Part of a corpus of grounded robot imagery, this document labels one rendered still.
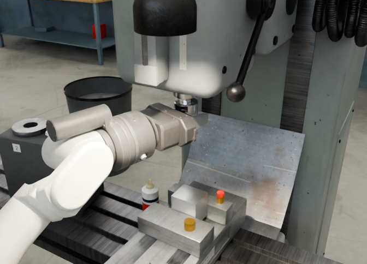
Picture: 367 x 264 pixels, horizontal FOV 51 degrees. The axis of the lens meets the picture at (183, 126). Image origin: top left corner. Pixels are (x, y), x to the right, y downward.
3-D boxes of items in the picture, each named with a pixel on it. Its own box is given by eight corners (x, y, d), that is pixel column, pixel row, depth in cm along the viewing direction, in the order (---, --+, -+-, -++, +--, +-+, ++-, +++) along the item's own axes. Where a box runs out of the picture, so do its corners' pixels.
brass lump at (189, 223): (191, 233, 75) (191, 226, 74) (182, 229, 76) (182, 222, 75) (197, 227, 77) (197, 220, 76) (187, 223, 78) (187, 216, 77)
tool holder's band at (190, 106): (200, 102, 75) (200, 97, 75) (195, 111, 71) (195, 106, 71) (177, 100, 76) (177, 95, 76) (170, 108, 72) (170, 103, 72)
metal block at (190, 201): (195, 228, 81) (195, 204, 78) (171, 218, 84) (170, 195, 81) (207, 214, 85) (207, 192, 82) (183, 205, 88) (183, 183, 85)
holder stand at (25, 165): (81, 215, 97) (71, 145, 89) (9, 198, 104) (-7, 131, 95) (104, 189, 108) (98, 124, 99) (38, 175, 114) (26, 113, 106)
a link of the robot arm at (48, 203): (123, 161, 59) (63, 234, 54) (93, 150, 66) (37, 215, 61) (97, 132, 56) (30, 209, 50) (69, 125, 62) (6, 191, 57)
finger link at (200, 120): (205, 124, 76) (181, 133, 72) (205, 109, 74) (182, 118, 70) (211, 127, 75) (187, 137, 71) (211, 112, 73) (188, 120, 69)
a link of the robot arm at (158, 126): (197, 109, 67) (142, 129, 59) (196, 157, 71) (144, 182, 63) (152, 90, 75) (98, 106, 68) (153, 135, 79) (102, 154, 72)
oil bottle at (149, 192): (153, 223, 95) (152, 185, 90) (140, 218, 96) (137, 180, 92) (162, 214, 98) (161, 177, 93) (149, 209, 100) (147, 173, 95)
